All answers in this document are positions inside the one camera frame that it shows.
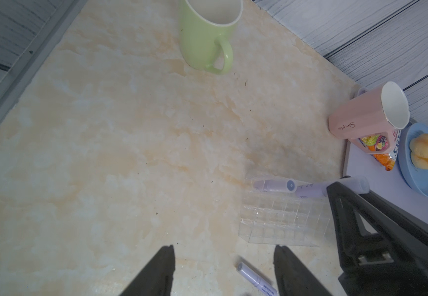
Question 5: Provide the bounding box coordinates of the lavender lipstick tube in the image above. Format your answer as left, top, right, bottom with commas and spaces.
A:
237, 262, 278, 296
253, 179, 297, 193
294, 176, 370, 199

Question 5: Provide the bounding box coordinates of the green mug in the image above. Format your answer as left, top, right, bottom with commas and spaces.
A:
178, 0, 243, 75

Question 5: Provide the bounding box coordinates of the blue plate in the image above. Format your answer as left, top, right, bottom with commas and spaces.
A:
397, 123, 428, 197

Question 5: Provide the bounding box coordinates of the bread roll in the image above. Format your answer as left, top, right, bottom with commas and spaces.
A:
409, 133, 428, 170

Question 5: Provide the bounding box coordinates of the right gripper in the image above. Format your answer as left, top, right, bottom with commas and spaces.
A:
327, 181, 428, 296

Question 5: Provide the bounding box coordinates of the lavender tray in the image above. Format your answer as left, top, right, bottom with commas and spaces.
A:
343, 122, 428, 224

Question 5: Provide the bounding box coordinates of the pink mug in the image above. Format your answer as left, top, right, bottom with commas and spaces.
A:
328, 81, 410, 154

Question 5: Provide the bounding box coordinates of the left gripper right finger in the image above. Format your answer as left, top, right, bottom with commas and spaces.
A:
274, 245, 331, 296

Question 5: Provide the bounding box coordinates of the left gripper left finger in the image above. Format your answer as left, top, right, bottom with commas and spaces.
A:
120, 245, 176, 296

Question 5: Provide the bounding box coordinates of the clear acrylic lipstick organizer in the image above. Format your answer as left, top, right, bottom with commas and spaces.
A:
238, 175, 335, 247

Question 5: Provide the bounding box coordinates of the colourful snack bag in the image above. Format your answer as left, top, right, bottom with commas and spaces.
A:
359, 129, 401, 171

